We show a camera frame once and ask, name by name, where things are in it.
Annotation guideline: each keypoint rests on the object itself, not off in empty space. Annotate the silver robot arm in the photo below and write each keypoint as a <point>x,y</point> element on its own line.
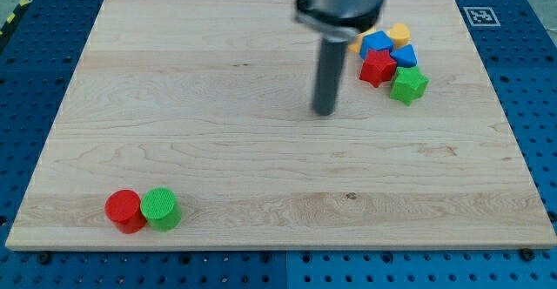
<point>338,20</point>

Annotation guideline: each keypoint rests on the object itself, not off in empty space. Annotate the yellow hexagon block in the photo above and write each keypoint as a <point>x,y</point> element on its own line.
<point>356,43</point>

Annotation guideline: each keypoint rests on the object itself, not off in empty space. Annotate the wooden board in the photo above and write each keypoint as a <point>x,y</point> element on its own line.
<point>211,99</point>

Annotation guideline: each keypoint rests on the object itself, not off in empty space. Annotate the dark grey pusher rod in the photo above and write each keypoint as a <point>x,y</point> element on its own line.
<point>332,52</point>

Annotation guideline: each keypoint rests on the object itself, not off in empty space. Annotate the red star block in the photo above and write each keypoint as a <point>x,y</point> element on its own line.
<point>378,67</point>

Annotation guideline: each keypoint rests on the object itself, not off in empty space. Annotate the blue cube block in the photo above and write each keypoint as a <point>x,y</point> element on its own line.
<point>377,41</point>

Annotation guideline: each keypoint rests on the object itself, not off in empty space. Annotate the green star block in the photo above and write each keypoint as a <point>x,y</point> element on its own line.
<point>408,84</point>

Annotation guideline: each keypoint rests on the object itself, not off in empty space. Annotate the green cylinder block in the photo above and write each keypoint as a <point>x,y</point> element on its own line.
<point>160,208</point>

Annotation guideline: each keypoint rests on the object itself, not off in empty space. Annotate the blue triangle block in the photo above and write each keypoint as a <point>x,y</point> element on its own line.
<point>405,56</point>

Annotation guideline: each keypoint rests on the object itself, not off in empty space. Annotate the yellow heart block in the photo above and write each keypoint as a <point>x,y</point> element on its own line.
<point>400,34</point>

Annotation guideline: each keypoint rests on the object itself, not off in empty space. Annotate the red cylinder block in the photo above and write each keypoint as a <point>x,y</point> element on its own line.
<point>122,208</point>

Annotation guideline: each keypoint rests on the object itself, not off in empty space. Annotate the white fiducial marker tag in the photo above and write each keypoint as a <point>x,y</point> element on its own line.
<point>480,16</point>

